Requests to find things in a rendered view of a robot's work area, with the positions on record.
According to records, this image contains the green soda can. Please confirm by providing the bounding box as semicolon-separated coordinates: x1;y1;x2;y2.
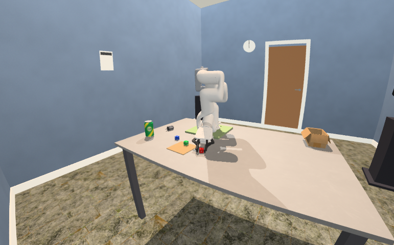
144;120;154;137

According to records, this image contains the open brown cardboard box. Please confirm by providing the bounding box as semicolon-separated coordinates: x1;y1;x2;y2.
301;128;331;149

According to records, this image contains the tan square mat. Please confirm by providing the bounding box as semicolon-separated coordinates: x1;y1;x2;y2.
167;141;196;155

